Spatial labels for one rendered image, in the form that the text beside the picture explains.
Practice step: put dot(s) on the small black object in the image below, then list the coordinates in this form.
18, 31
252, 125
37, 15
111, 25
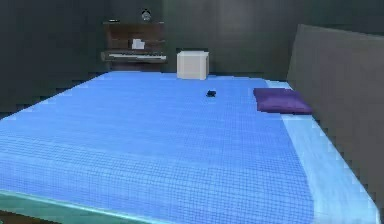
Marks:
211, 93

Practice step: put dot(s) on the white cube nightstand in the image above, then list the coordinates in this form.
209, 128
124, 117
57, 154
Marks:
192, 65

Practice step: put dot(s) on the blue bed with grey headboard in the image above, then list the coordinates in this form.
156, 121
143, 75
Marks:
160, 150

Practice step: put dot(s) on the white sheet music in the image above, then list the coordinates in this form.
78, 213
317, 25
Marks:
137, 44

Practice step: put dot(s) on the brown upright piano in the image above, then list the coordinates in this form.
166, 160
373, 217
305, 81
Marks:
133, 46

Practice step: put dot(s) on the purple pillow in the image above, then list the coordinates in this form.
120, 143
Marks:
281, 100

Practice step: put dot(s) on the round black alarm clock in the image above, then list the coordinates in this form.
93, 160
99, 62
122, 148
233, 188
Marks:
146, 15

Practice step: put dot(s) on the flat dark dish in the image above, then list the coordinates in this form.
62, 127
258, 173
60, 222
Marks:
113, 20

